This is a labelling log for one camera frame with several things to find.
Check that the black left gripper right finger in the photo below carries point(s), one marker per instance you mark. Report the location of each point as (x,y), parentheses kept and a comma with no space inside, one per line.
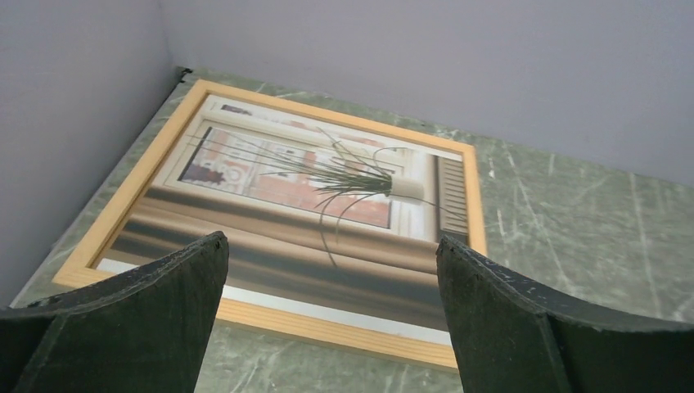
(510,333)

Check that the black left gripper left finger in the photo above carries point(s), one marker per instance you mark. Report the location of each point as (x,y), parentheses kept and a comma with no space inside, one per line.
(143,330)

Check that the wooden picture frame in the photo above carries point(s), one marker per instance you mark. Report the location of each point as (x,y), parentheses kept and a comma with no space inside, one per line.
(332,220)

